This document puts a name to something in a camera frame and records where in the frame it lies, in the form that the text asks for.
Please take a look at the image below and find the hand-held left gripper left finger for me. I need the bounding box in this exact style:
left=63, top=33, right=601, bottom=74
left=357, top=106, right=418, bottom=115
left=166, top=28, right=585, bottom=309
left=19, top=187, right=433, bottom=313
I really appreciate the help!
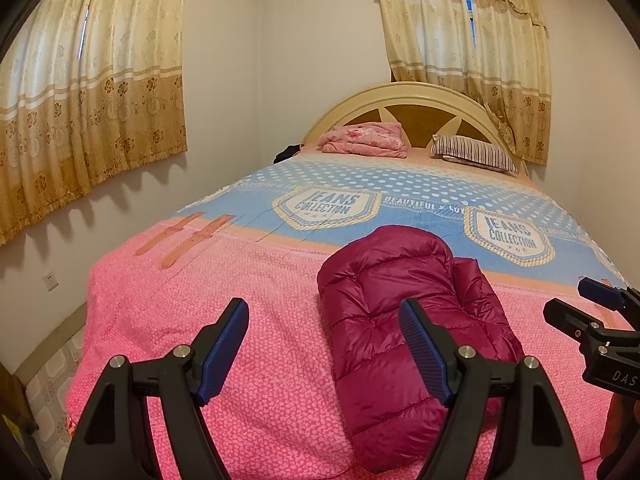
left=61, top=298, right=250, bottom=480

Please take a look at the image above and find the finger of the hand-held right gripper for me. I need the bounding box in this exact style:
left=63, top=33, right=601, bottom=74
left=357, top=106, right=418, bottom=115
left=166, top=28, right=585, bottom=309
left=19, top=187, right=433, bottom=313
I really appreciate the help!
left=543, top=298, right=603, bottom=348
left=577, top=276, right=640, bottom=311

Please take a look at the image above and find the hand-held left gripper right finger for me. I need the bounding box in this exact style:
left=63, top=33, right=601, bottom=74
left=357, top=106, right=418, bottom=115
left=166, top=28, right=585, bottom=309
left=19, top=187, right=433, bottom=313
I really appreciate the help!
left=398, top=298, right=585, bottom=480

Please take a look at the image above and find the magenta puffer jacket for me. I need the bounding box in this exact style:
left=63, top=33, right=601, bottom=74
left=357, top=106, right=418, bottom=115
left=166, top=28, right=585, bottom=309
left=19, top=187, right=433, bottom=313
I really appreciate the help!
left=317, top=225, right=526, bottom=475

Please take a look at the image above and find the bed with pink-blue cover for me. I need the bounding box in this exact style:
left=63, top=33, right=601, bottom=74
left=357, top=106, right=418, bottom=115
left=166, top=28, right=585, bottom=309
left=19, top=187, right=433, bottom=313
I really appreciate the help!
left=65, top=152, right=626, bottom=480

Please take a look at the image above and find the striped pillow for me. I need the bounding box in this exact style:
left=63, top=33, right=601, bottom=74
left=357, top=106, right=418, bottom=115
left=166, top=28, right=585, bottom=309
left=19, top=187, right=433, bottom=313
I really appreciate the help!
left=431, top=135, right=521, bottom=176

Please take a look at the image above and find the pink folded quilt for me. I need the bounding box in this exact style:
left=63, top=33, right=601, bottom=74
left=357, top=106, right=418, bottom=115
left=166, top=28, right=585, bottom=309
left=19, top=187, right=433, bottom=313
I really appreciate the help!
left=318, top=122, right=408, bottom=160

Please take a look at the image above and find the dark wooden furniture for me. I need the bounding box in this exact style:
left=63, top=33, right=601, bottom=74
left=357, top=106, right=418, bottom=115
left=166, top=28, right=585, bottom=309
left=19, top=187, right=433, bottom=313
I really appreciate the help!
left=0, top=362, right=51, bottom=480

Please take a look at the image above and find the beige floral curtain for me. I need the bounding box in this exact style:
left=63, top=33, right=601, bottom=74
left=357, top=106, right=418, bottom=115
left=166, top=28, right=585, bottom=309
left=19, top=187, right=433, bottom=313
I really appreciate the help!
left=0, top=0, right=193, bottom=246
left=371, top=0, right=552, bottom=166

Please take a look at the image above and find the cream wooden headboard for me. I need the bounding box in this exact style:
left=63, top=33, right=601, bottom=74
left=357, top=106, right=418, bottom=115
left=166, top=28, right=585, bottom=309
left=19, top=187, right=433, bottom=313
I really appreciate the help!
left=300, top=81, right=531, bottom=176

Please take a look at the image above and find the window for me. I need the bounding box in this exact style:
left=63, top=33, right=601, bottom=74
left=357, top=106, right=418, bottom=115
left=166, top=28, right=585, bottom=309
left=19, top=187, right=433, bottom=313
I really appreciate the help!
left=465, top=0, right=477, bottom=56

